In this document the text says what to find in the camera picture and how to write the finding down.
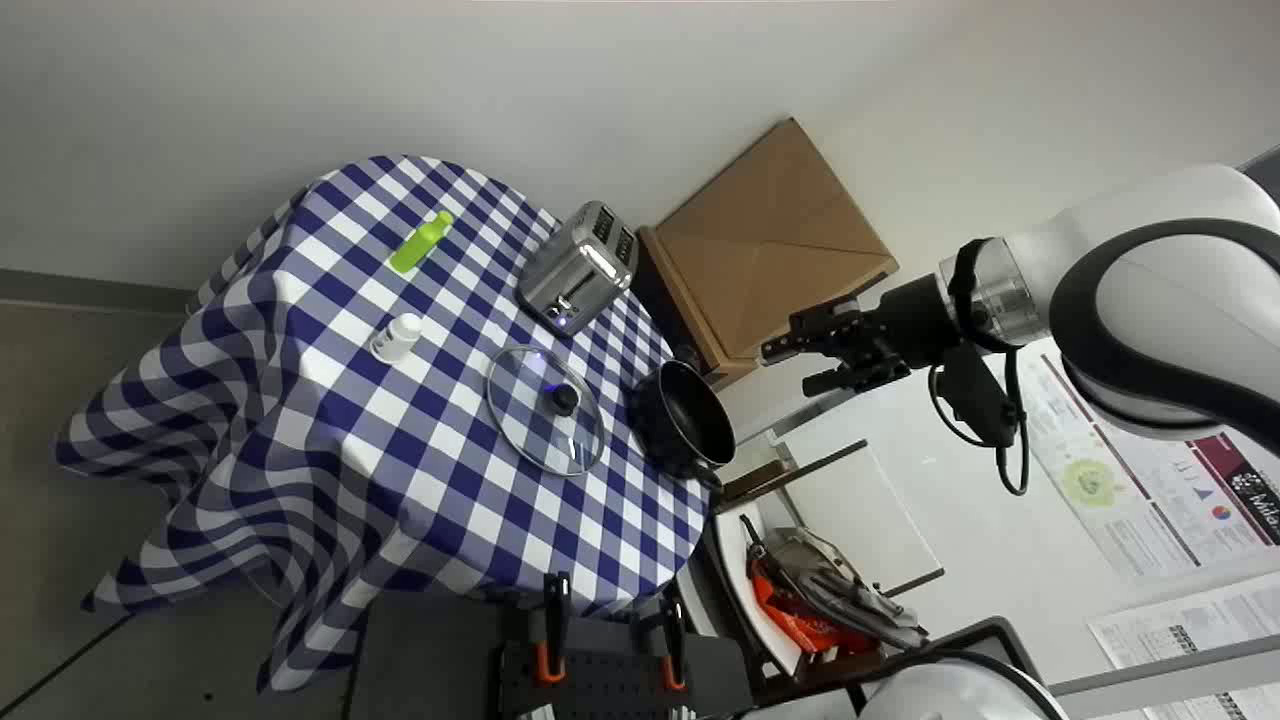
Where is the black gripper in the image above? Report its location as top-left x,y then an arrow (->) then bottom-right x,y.
760,272 -> 965,398

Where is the black pot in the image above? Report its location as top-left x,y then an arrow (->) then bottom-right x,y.
629,354 -> 740,489

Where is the thin wooden stick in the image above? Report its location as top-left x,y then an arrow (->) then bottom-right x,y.
718,436 -> 874,509

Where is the brown cardboard box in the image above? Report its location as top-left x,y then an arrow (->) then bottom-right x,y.
637,115 -> 899,393

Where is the white board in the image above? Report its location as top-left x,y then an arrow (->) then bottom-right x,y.
779,442 -> 948,598

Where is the white bin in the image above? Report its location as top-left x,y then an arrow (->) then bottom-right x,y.
696,494 -> 935,687

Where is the orange tool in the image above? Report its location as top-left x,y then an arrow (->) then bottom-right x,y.
745,553 -> 847,661

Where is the silver toaster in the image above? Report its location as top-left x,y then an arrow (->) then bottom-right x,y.
517,201 -> 640,335

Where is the white poster with green circle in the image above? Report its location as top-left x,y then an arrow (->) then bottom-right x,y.
1016,340 -> 1280,580

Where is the green plastic bottle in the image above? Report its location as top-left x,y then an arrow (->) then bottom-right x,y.
385,208 -> 459,278

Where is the small white bottle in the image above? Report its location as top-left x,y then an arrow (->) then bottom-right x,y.
367,312 -> 429,365

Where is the blue white checkered tablecloth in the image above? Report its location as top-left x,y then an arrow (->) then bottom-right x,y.
52,150 -> 718,696

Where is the white printed paper sheet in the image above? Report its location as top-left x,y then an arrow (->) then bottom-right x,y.
1085,573 -> 1280,720

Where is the black table stand panel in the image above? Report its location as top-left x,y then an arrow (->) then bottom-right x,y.
348,587 -> 752,720

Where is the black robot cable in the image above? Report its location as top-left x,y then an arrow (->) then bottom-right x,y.
991,340 -> 1041,500

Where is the black clamp with orange handle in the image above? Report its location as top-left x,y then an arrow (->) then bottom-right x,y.
532,573 -> 578,690
651,582 -> 696,696

